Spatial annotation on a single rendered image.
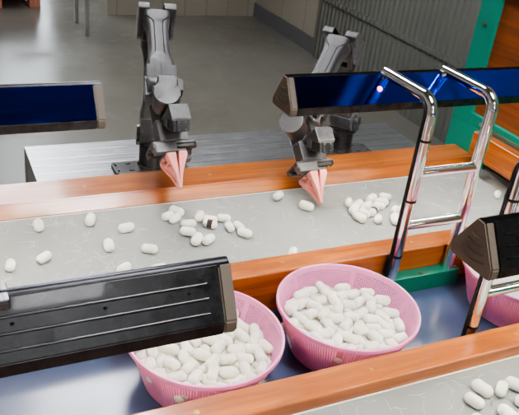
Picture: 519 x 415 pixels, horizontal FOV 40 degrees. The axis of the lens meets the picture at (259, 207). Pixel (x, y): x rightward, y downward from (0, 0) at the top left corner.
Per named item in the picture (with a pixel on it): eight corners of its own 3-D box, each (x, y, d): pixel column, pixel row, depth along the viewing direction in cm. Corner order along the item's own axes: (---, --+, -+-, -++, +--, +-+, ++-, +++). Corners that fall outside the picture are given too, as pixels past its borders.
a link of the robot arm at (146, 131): (165, 145, 182) (169, 15, 175) (139, 144, 181) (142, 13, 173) (163, 141, 188) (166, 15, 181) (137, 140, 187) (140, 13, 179)
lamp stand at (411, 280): (336, 251, 163) (372, 64, 142) (406, 240, 172) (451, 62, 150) (381, 298, 148) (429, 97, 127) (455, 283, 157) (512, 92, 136)
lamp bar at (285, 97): (271, 103, 139) (275, 67, 136) (508, 90, 165) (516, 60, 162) (289, 118, 133) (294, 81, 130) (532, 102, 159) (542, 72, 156)
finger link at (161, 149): (194, 181, 150) (185, 142, 153) (162, 184, 147) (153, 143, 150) (186, 193, 156) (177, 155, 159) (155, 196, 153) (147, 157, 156)
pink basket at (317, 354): (240, 336, 132) (245, 295, 128) (329, 286, 150) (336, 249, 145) (353, 417, 117) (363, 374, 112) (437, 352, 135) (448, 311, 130)
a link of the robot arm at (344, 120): (350, 135, 209) (352, 51, 182) (329, 129, 211) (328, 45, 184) (357, 120, 212) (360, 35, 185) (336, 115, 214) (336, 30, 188)
